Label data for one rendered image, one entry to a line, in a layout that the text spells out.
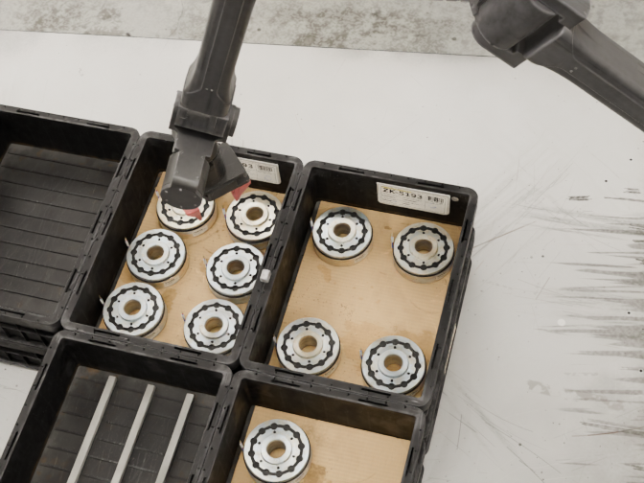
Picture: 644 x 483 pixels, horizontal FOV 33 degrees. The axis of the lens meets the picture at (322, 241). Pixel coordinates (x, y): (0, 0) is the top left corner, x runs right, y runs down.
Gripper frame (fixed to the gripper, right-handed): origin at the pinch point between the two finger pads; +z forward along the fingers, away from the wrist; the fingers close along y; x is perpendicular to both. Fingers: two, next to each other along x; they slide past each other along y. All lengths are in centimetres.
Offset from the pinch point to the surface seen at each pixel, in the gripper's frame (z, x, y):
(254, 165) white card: 16.3, 14.3, 11.6
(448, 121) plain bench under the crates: 38, 17, 53
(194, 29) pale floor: 109, 130, 38
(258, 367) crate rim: 13.1, -21.1, -6.1
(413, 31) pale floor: 109, 93, 92
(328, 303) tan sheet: 23.5, -12.4, 10.3
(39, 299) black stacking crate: 23.1, 14.8, -31.4
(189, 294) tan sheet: 23.3, 1.7, -8.9
